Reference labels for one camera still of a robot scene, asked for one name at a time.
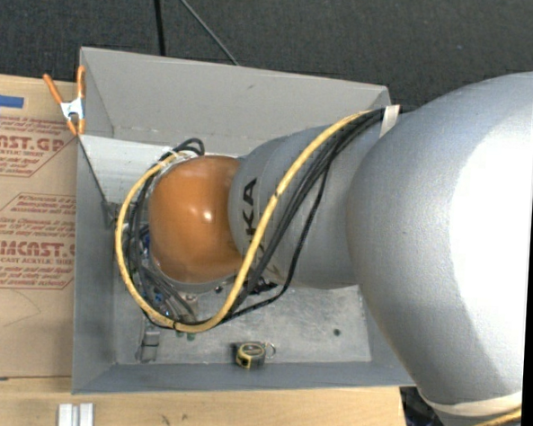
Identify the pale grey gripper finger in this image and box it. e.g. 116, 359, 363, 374
139, 327, 162, 363

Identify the black and yellow tape measure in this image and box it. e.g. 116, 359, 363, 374
233, 339, 279, 372

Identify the brown cardboard board, red print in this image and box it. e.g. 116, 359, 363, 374
0, 73, 92, 386

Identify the grey metal bin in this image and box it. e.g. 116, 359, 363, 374
58, 46, 435, 416

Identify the black cylinder on white bracket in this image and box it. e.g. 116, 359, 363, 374
245, 278, 280, 297

